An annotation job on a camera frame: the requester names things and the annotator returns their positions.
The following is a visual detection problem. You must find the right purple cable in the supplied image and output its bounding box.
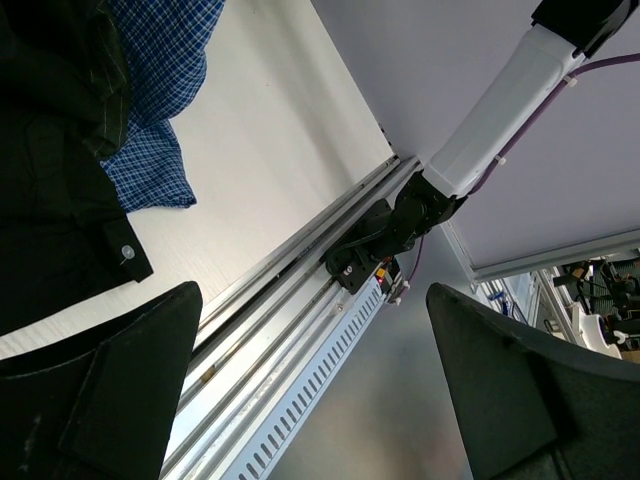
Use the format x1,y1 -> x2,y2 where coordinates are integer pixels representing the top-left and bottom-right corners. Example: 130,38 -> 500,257
399,52 -> 640,301

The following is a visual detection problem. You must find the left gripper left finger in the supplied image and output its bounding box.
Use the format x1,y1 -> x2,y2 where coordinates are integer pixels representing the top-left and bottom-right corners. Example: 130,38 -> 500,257
1,281 -> 202,479

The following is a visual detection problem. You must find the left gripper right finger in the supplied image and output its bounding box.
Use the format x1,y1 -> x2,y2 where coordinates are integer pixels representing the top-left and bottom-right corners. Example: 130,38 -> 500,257
426,283 -> 639,479

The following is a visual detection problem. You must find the black long sleeve shirt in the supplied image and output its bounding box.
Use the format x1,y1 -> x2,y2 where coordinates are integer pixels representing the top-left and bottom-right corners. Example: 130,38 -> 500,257
1,1 -> 153,333

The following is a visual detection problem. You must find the aluminium mounting rail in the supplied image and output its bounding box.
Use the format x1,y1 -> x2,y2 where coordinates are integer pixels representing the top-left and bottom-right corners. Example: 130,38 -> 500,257
161,158 -> 420,479

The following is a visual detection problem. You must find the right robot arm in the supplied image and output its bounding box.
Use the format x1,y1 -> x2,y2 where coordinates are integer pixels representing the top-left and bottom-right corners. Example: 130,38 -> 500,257
323,1 -> 639,293

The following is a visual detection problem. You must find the dark pinstripe shirt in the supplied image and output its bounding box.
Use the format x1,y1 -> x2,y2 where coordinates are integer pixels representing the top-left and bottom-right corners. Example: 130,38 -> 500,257
84,1 -> 131,160

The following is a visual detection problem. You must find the light blue checked shirt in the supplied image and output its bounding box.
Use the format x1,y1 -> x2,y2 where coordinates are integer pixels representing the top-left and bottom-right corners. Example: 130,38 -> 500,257
102,0 -> 225,213

